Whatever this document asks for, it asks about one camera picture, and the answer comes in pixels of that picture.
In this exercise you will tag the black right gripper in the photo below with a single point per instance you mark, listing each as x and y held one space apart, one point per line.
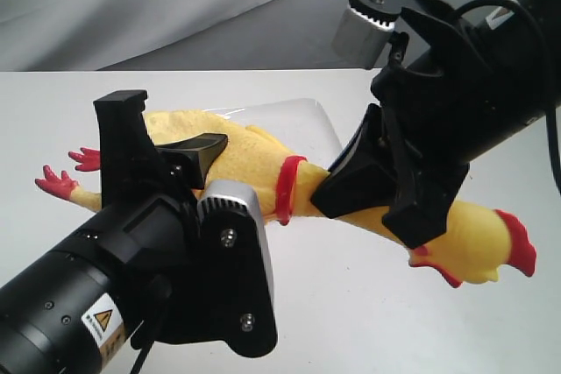
400 155

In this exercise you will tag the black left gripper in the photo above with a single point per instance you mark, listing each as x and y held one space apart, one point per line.
151 217

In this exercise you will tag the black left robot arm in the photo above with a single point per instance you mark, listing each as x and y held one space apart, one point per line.
113 280

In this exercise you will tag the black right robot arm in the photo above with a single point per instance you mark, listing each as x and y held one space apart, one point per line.
514 70

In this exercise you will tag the white square plate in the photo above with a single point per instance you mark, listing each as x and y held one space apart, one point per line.
307 129

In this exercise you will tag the grey backdrop cloth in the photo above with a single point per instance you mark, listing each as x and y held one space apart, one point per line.
141 35

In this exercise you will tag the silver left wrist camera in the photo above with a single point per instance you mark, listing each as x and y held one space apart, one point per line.
238 288

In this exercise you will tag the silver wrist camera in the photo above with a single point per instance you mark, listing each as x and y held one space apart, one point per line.
238 288
364 29

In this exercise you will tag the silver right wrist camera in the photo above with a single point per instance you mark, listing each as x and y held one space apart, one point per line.
364 29

